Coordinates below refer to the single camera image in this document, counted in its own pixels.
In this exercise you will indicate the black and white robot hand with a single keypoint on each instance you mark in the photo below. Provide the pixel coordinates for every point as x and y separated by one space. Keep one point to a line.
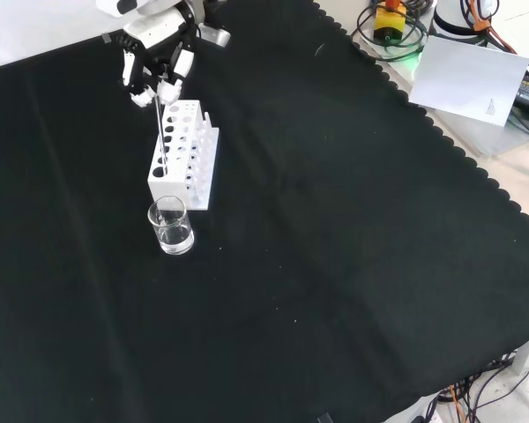
154 33

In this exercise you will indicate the clear glass rod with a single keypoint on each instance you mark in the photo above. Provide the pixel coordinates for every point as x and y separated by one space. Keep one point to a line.
161 132

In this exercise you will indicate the white test tube rack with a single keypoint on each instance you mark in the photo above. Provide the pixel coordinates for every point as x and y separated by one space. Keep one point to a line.
172 185

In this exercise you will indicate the clear cloth clip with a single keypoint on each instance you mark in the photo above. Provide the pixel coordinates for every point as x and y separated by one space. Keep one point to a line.
324 417
107 39

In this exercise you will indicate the clear glass beaker with water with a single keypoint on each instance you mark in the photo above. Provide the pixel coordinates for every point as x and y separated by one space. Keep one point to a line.
171 231

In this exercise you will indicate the yellow stop button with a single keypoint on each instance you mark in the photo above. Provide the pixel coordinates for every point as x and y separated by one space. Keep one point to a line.
390 24

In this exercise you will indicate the black bench cloth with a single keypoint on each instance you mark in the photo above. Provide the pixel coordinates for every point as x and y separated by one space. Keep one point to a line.
291 242

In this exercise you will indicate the grey base plate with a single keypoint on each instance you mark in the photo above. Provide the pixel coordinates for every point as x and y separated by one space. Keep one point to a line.
480 134

